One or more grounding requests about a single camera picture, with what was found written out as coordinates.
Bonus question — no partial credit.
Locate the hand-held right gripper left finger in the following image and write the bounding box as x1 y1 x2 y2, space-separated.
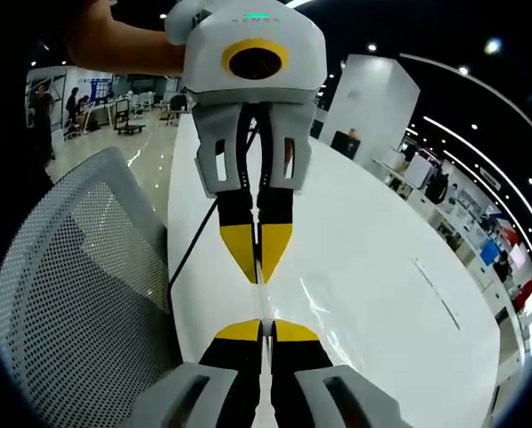
129 318 266 428

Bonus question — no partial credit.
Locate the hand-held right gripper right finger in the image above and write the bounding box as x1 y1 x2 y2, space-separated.
268 318 410 428

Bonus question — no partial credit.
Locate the clear food packaging bag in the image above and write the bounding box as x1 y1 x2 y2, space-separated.
252 260 356 428

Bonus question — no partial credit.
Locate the black chair with orange top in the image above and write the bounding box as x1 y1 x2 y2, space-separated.
329 128 363 161

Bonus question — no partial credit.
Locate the black platform cart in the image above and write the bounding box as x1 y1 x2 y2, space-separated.
112 99 147 136

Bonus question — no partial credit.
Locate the white mesh office chair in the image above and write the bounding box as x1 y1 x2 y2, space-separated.
0 145 180 428

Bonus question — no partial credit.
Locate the blue box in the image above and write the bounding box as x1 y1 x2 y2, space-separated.
479 237 502 268

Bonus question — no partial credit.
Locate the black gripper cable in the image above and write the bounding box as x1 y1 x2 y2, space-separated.
167 199 221 316

